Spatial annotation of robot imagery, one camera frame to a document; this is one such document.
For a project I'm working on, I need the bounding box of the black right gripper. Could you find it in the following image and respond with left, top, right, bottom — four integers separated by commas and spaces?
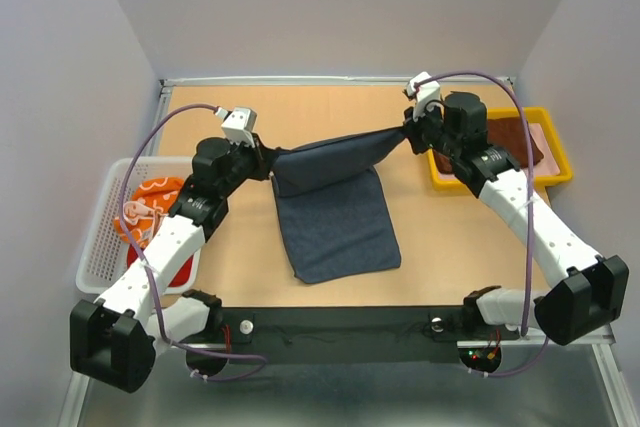
403, 98, 461, 160

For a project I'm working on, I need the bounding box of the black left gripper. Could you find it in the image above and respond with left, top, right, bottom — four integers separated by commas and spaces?
218, 132, 277, 198

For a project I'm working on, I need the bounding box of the brown towel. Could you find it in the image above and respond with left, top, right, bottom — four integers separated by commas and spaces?
434, 117, 544, 174

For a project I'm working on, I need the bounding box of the dark blue-grey towel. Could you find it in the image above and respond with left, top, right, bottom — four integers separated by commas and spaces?
271, 127, 405, 285

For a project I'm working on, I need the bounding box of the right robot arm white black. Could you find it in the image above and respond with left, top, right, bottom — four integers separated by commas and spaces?
404, 91, 629, 346

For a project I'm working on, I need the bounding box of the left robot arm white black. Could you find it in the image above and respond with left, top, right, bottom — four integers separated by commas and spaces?
69, 133, 274, 393

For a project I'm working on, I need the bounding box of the orange white patterned towel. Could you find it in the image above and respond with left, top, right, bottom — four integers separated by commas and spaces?
124, 177, 184, 249

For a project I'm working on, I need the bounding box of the yellow plastic tray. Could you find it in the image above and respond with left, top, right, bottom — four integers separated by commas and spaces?
427, 107, 573, 192

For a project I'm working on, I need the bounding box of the pink folded towel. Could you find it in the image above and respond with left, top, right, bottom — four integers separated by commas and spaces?
428, 123, 565, 188

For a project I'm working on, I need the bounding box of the red patterned towel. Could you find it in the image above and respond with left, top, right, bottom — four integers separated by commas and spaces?
126, 246, 200, 292

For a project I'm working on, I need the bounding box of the white plastic basket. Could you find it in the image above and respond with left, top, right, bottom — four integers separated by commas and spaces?
76, 156, 191, 295

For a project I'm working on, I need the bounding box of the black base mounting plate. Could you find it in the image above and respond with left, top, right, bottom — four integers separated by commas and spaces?
185, 306, 517, 376

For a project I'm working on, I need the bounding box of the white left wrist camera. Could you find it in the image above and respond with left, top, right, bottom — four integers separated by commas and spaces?
215, 107, 257, 147

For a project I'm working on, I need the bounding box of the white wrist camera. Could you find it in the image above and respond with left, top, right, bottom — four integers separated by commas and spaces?
215, 107, 257, 147
404, 71, 440, 119

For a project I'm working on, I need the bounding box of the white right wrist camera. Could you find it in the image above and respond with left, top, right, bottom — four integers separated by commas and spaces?
404, 71, 440, 119

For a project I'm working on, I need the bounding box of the aluminium left side rail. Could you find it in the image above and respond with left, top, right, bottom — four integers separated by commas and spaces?
144, 86, 173, 156

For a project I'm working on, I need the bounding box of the aluminium rail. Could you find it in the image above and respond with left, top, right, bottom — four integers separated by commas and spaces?
144, 86, 173, 156
160, 75, 516, 88

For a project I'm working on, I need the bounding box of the aluminium back rail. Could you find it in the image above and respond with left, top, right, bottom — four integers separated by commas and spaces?
160, 75, 516, 88

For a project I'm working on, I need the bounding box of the aluminium front rail frame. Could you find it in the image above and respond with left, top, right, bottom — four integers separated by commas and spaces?
79, 306, 615, 349

